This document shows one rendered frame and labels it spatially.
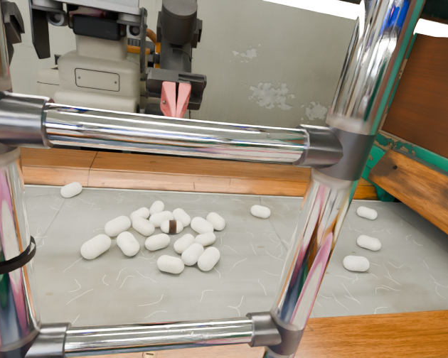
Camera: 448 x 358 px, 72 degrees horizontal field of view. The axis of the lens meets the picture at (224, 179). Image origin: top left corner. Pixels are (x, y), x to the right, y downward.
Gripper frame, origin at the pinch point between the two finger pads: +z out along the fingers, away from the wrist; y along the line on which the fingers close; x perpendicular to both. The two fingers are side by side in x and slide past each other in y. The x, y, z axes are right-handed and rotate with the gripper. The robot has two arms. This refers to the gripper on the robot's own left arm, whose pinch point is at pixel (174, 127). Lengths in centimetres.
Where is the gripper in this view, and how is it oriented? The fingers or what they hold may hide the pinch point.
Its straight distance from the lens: 51.7
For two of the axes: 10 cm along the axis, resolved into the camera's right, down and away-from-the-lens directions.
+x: -2.4, 4.2, 8.7
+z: 0.6, 9.0, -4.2
